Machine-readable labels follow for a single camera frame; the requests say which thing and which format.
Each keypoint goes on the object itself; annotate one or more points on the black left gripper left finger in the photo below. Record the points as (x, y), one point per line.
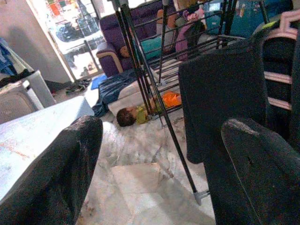
(47, 187)

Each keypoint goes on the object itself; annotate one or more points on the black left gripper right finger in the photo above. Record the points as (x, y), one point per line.
(269, 182)

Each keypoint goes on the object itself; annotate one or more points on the pink plastic hanger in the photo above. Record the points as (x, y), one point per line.
(277, 77)

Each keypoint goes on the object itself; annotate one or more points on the pale blue plastic table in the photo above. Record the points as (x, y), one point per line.
(35, 136)

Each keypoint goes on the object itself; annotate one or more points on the grey lidded bin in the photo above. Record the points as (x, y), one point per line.
(42, 91)

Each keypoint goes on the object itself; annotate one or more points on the black garment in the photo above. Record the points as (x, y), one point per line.
(222, 93)

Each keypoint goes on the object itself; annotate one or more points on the dark sandals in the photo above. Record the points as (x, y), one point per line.
(77, 86)

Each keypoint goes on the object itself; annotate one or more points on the child in green shirt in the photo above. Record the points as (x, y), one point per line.
(126, 117)

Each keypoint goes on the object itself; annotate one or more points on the blue floor mat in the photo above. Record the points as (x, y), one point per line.
(97, 82)

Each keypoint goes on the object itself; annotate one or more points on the white floor mattress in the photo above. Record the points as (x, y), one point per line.
(131, 93)

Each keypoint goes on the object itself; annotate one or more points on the blue hanging cloth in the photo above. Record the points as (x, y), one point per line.
(5, 56)

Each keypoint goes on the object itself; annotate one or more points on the black metal drying rack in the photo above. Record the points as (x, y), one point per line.
(144, 77)

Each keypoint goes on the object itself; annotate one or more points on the glass sliding door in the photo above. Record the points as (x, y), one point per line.
(70, 28)

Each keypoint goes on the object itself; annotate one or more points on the blue storage bag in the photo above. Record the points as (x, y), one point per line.
(246, 21)

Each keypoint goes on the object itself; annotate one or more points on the purple sofa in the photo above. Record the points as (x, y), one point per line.
(110, 30)

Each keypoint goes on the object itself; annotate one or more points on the purple pink garment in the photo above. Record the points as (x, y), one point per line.
(185, 35)

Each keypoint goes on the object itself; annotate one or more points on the teal cushion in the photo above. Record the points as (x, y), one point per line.
(152, 48)

